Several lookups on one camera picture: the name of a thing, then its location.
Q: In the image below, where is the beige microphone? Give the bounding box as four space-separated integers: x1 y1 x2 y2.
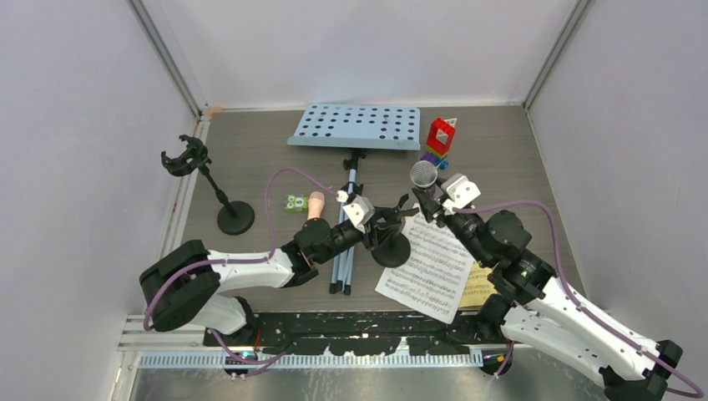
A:
307 191 325 221

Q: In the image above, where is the colourful toy brick car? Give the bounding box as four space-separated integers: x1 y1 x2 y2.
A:
420 118 458 170

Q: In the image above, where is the black microphone stand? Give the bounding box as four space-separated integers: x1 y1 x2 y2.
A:
369 208 418 268
160 135 255 236

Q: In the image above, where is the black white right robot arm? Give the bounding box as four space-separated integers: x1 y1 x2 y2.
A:
413 190 683 400

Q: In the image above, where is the light blue music stand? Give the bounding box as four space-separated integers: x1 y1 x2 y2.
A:
287 103 421 295

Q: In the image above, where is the white sheet music page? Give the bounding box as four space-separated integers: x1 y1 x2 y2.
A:
375 214 475 324

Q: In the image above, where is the green number five toy block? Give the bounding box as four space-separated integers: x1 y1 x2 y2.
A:
284 194 309 212

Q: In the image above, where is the yellow sheet music page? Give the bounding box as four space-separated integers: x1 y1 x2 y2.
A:
458 262 497 308

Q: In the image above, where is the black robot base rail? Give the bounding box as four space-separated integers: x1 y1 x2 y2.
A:
222 311 508 356

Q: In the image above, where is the purple glitter microphone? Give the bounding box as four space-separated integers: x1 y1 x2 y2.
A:
409 160 438 199

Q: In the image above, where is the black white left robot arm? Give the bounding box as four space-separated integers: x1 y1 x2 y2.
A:
139 206 417 346

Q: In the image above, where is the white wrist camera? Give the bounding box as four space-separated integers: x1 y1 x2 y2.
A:
441 173 481 216
336 190 376 233

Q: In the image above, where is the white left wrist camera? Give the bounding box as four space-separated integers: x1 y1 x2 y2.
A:
336 190 376 233

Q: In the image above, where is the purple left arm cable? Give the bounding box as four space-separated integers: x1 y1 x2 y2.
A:
142 166 346 333

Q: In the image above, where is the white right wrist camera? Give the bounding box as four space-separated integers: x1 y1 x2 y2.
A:
441 173 481 216

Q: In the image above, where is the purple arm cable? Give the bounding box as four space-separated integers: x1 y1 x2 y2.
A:
142 166 346 333
456 200 704 399

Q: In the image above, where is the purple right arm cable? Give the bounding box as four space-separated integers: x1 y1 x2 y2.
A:
456 200 704 399

